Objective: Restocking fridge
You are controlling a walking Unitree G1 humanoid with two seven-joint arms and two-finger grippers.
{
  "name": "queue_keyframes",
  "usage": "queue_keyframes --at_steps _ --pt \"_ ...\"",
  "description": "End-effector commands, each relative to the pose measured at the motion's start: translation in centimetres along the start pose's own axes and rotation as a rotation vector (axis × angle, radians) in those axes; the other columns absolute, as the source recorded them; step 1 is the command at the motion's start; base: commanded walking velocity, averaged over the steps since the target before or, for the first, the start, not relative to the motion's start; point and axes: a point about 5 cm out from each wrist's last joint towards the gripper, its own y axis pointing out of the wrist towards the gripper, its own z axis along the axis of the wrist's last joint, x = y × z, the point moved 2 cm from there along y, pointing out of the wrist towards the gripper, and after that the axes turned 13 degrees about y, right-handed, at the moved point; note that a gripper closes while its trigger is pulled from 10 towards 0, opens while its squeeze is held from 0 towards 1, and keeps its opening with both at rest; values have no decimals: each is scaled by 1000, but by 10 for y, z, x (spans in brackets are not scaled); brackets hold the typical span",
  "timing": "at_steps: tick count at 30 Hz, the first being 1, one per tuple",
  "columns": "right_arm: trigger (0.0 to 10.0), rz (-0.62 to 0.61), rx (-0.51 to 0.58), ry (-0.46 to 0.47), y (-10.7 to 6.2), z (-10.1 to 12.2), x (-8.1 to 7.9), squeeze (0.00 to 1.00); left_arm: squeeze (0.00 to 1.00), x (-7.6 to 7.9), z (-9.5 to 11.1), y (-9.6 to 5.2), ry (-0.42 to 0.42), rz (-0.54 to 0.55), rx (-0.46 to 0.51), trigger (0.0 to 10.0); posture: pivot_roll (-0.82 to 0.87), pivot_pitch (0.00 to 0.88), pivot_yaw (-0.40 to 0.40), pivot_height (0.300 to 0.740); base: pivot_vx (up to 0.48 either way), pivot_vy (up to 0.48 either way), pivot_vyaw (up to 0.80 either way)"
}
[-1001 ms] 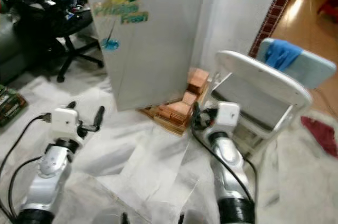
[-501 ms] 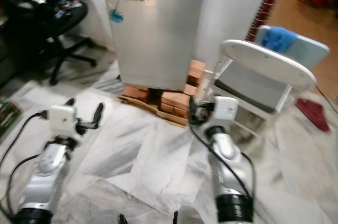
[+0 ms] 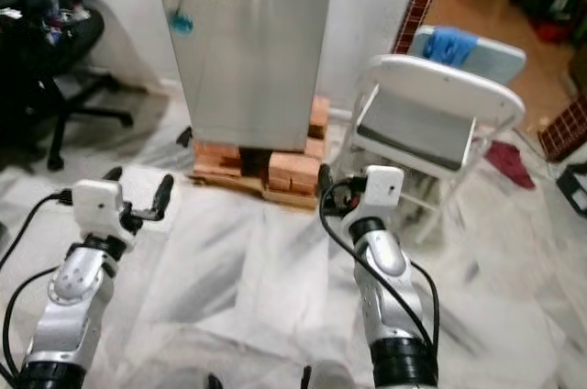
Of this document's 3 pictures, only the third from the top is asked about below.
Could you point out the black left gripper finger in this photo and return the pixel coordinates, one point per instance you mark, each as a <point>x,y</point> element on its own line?
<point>163,196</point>
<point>112,173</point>

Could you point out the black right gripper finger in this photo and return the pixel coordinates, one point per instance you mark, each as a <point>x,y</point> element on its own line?
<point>359,172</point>
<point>325,187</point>

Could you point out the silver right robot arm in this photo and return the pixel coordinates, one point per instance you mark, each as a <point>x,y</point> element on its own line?
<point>390,306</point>

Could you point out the brick and wood fridge base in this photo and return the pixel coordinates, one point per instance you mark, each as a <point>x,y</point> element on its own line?
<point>293,172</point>

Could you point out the silver fridge with fruit print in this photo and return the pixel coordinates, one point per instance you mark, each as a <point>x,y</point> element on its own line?
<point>248,59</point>

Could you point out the white folding chair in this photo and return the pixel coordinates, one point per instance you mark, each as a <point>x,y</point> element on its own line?
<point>440,86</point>

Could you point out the dark red floor cloth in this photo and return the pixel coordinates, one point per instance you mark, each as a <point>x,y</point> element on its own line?
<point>509,166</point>

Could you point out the blue cloth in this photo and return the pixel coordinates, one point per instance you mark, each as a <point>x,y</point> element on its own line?
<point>449,45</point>

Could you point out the grey folding chair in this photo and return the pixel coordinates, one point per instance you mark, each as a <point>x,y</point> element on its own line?
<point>500,61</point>

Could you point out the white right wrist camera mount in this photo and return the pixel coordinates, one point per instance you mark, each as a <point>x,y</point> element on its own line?
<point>385,190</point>

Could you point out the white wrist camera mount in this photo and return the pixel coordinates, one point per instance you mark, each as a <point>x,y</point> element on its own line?
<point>96,208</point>
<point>385,190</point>

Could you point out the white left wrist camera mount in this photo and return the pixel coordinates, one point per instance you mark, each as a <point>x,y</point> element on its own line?
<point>96,208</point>

